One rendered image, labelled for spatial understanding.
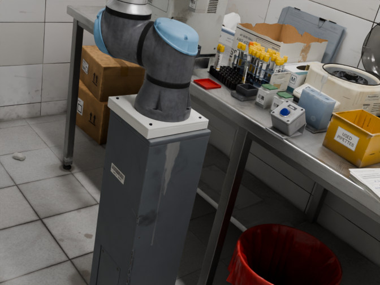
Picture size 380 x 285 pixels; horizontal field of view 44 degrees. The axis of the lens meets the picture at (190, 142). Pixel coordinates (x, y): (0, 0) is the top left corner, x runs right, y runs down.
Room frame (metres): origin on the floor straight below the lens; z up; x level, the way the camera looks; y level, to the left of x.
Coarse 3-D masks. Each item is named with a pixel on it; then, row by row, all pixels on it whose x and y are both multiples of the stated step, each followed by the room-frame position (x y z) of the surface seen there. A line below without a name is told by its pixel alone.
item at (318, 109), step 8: (304, 88) 1.37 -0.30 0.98; (312, 88) 1.38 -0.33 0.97; (304, 96) 1.35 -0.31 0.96; (312, 96) 1.33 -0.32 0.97; (320, 96) 1.32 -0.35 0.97; (304, 104) 1.34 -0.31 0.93; (312, 104) 1.32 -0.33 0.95; (320, 104) 1.30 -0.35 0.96; (328, 104) 1.29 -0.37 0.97; (312, 112) 1.31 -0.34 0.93; (320, 112) 1.29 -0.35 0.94; (328, 112) 1.30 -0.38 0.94; (312, 120) 1.31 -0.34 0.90; (320, 120) 1.29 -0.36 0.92; (328, 120) 1.31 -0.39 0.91; (312, 128) 1.29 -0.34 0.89; (320, 128) 1.29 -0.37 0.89
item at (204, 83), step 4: (196, 80) 1.50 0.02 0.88; (200, 80) 1.52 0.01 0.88; (204, 80) 1.53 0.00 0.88; (208, 80) 1.54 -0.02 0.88; (212, 80) 1.53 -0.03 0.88; (200, 84) 1.47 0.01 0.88; (204, 84) 1.49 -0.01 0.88; (208, 84) 1.50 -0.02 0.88; (212, 84) 1.51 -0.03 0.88; (216, 84) 1.51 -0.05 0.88; (204, 88) 1.46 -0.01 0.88; (208, 88) 1.46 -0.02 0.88; (212, 88) 1.47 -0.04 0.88
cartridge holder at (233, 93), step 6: (240, 84) 1.47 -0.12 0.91; (246, 84) 1.49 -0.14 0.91; (234, 90) 1.46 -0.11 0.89; (240, 90) 1.45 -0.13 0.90; (246, 90) 1.43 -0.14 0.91; (252, 90) 1.44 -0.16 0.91; (234, 96) 1.44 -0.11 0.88; (240, 96) 1.42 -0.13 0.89; (246, 96) 1.43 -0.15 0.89; (252, 96) 1.44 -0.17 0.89
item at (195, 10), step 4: (192, 0) 1.64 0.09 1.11; (196, 0) 1.62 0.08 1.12; (200, 0) 1.63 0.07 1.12; (204, 0) 1.64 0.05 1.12; (192, 4) 1.63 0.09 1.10; (196, 4) 1.62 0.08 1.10; (200, 4) 1.63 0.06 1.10; (204, 4) 1.64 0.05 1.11; (188, 8) 1.65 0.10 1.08; (192, 8) 1.63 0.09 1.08; (196, 8) 1.62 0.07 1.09; (200, 8) 1.63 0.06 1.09; (204, 8) 1.64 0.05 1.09; (196, 12) 1.62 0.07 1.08; (200, 12) 1.64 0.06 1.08; (204, 12) 1.65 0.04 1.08
